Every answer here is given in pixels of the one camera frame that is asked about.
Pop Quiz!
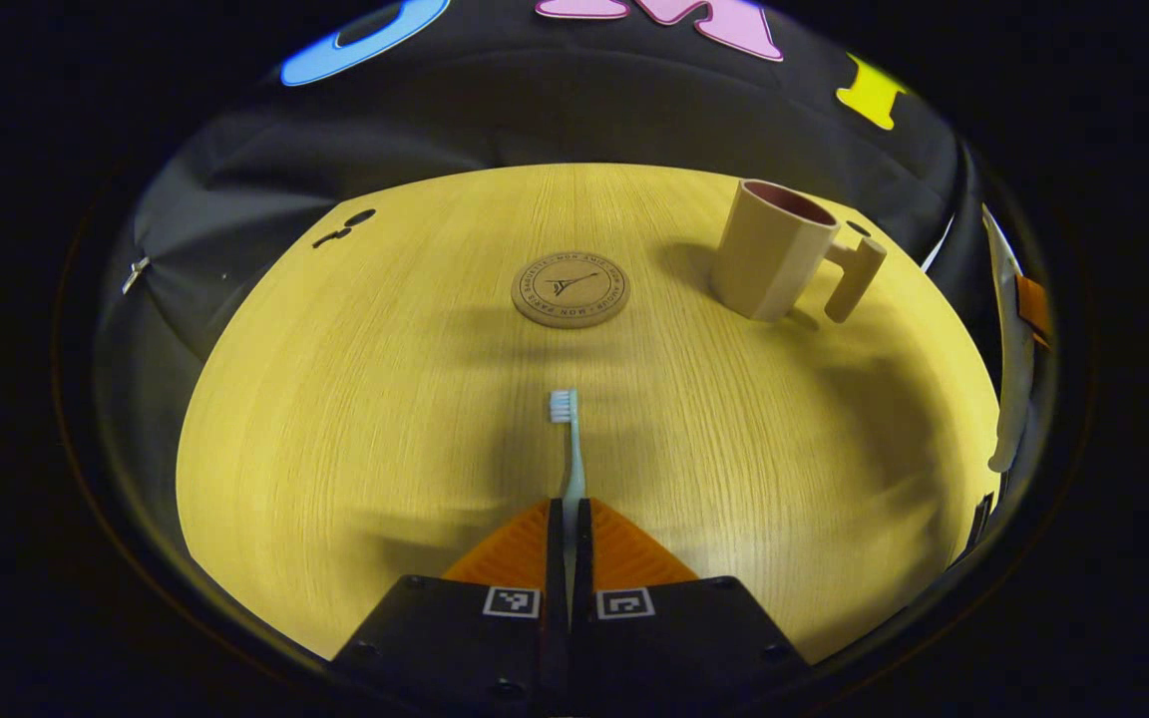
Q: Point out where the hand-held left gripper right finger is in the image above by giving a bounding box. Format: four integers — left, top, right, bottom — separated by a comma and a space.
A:
574, 498, 816, 714

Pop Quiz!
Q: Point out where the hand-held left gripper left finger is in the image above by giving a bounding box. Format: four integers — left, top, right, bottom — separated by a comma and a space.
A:
328, 498, 568, 714

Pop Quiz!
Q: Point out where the white toothpaste tube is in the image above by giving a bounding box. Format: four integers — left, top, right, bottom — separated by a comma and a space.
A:
980, 204, 1036, 474

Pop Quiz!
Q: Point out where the white toothbrush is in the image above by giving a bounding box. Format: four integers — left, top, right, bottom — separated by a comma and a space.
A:
548, 389, 587, 619

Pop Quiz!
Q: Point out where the round wooden coaster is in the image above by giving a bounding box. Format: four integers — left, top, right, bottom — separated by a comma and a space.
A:
511, 251, 631, 329

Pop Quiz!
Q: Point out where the beige cup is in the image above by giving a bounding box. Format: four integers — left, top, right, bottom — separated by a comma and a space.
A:
710, 179, 888, 324

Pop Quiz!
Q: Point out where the black backdrop cloth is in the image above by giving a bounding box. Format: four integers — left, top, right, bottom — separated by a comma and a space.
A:
96, 0, 994, 480

